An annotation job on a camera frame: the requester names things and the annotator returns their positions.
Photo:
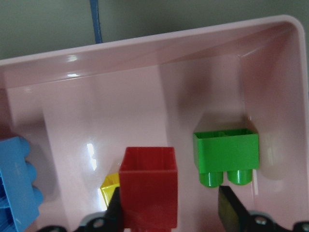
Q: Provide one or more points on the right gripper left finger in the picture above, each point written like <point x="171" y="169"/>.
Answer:
<point x="109" y="221"/>

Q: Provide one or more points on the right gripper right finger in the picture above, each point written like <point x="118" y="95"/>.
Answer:
<point x="236" y="218"/>

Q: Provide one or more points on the yellow toy block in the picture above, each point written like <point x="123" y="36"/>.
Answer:
<point x="107" y="188"/>

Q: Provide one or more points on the red toy block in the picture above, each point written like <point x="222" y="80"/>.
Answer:
<point x="149" y="189"/>

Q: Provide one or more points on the green toy block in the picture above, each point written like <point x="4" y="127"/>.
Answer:
<point x="235" y="152"/>

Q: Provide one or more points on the blue long toy block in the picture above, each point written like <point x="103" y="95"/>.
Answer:
<point x="19" y="199"/>

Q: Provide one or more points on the pink plastic box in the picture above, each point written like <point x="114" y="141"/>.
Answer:
<point x="80" y="108"/>

